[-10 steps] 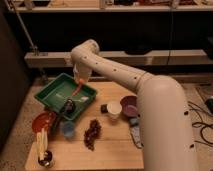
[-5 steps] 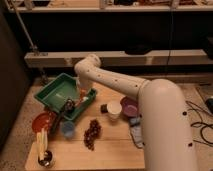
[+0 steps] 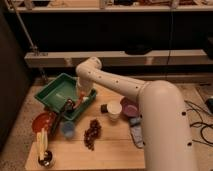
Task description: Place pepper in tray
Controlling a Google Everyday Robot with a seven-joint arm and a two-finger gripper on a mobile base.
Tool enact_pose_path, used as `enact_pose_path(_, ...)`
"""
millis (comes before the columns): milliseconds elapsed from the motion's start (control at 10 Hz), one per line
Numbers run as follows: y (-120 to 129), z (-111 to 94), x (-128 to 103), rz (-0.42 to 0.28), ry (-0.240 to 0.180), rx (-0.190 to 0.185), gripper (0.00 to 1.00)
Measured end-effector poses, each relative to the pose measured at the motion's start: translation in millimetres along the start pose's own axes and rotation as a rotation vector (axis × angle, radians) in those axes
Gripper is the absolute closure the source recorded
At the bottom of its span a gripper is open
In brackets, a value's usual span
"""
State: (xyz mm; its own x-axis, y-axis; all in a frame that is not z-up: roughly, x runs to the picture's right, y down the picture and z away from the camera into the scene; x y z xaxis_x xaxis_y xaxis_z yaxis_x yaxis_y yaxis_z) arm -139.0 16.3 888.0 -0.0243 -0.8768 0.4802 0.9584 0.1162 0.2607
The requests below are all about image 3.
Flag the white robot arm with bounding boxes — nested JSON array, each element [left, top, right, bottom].
[[76, 57, 199, 171]]

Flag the green plastic tray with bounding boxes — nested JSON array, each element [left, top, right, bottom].
[[35, 73, 97, 121]]

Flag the small dark cube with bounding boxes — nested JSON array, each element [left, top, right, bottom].
[[101, 104, 108, 113]]

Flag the white paper cup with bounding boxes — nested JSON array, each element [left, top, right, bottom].
[[107, 101, 122, 121]]

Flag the purple bowl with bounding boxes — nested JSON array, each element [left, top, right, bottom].
[[120, 97, 139, 117]]

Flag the black ladle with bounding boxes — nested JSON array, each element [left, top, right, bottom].
[[50, 99, 75, 135]]

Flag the bunch of dark grapes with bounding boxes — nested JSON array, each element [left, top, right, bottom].
[[84, 119, 102, 150]]

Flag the grey blue cloth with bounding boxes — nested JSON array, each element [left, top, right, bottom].
[[130, 126, 144, 149]]

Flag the blue plastic cup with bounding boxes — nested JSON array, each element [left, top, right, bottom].
[[60, 121, 75, 138]]

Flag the red bowl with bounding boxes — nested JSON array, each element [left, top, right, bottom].
[[32, 112, 56, 133]]

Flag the small metal bowl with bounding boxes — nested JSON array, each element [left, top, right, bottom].
[[38, 150, 53, 167]]

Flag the diagonal metal pole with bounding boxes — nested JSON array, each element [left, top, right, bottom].
[[9, 0, 48, 56]]

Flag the grey metal shelf rail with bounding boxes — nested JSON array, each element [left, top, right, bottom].
[[24, 49, 213, 68]]

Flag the black floor cables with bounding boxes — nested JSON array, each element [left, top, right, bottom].
[[184, 96, 213, 148]]

